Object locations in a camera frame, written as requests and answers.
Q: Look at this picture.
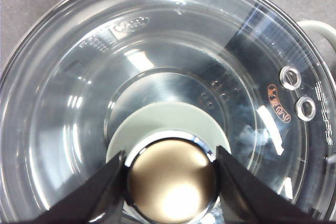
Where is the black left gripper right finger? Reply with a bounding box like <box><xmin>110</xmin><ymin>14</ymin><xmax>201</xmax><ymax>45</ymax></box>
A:
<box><xmin>216</xmin><ymin>146</ymin><xmax>336</xmax><ymax>224</ymax></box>

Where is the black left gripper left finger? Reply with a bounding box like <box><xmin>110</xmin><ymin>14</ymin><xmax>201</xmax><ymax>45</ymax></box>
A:
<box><xmin>33</xmin><ymin>151</ymin><xmax>128</xmax><ymax>224</ymax></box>

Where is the glass pot lid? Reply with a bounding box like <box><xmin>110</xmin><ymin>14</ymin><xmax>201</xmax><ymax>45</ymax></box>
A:
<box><xmin>0</xmin><ymin>0</ymin><xmax>336</xmax><ymax>224</ymax></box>

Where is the green electric steamer pot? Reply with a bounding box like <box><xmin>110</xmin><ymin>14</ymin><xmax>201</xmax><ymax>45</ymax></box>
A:
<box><xmin>297</xmin><ymin>20</ymin><xmax>336</xmax><ymax>53</ymax></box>

